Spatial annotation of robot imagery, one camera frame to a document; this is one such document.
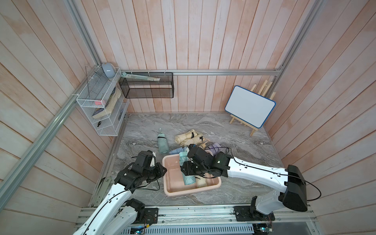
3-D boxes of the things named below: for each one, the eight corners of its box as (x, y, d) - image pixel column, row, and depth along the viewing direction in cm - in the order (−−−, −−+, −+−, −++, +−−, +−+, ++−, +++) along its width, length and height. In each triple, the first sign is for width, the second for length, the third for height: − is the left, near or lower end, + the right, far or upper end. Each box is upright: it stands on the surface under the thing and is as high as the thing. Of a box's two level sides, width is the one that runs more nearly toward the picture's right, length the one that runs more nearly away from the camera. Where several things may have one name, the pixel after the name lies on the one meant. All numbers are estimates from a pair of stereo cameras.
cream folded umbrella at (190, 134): (177, 146, 102) (177, 141, 98) (174, 140, 105) (174, 136, 100) (196, 137, 107) (197, 132, 102) (193, 133, 109) (194, 128, 105)
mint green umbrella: (159, 154, 98) (159, 152, 96) (156, 131, 111) (155, 128, 108) (169, 152, 99) (169, 150, 97) (165, 129, 112) (164, 127, 109)
